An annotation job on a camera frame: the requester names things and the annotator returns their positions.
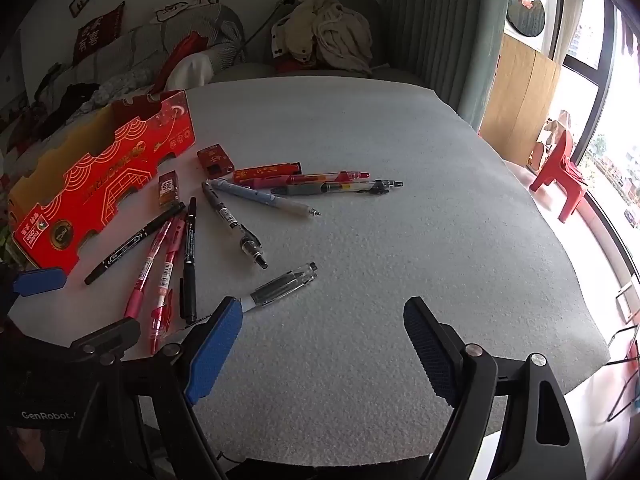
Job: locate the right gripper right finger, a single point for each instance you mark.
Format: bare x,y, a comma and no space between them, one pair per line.
459,373

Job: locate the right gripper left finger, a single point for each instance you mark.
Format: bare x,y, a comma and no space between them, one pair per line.
215,338

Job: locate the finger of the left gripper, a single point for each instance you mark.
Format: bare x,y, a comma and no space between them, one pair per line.
35,282
111,340

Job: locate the pink red gel pen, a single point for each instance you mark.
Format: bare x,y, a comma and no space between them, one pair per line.
135,300

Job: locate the black marker pen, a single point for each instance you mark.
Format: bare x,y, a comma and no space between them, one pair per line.
131,242
187,282

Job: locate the clear black gel pen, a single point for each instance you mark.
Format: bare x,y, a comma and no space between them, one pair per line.
280,287

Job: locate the dark grey gel pen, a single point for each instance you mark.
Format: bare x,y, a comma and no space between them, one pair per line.
246,240

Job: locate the mahjong pattern lighter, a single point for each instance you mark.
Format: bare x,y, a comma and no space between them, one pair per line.
168,189

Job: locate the light blue pen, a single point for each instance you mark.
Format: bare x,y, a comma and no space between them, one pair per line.
262,197

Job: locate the red lighter gold characters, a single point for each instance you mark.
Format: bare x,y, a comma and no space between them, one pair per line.
215,161

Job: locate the slim red lighter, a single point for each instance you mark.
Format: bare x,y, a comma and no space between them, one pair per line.
284,169

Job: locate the red patterned gel pen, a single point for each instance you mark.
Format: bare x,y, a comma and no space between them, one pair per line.
276,182

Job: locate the red cardboard fruit box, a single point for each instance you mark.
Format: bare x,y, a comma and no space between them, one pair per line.
75,188

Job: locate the red plastic chair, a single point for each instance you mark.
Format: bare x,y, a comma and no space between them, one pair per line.
560,169

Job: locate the dark red embroidered cushion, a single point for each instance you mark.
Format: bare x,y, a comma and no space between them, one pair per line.
98,33

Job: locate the grey covered sofa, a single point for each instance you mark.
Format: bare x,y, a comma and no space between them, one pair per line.
127,63

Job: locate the bright red cushion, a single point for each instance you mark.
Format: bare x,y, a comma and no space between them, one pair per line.
193,43

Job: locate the green armchair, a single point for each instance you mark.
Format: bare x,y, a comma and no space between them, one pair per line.
286,66

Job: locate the beige clothes pile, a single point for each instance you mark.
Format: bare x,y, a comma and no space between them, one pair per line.
326,31

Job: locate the green curtain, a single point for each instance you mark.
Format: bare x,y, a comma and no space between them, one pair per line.
452,46

